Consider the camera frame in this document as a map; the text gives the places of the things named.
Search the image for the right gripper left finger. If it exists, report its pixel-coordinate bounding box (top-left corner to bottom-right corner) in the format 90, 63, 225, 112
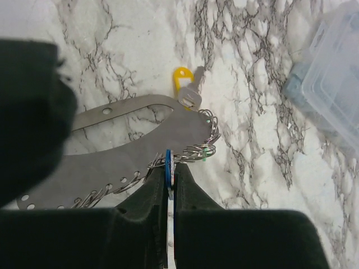
1, 168, 168, 268

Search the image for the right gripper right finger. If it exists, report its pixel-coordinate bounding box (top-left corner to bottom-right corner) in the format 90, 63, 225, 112
174, 164, 329, 268

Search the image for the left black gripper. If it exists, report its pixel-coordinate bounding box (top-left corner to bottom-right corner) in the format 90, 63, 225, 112
1, 39, 77, 206

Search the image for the green tagged key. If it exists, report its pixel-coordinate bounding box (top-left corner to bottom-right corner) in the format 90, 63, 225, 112
202, 133, 211, 161

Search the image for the yellow tagged key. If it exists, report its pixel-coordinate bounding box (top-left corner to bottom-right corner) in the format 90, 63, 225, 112
173, 66, 205, 111

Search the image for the clear plastic organizer box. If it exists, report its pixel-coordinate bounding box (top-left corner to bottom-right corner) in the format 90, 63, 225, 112
283, 1, 358, 157

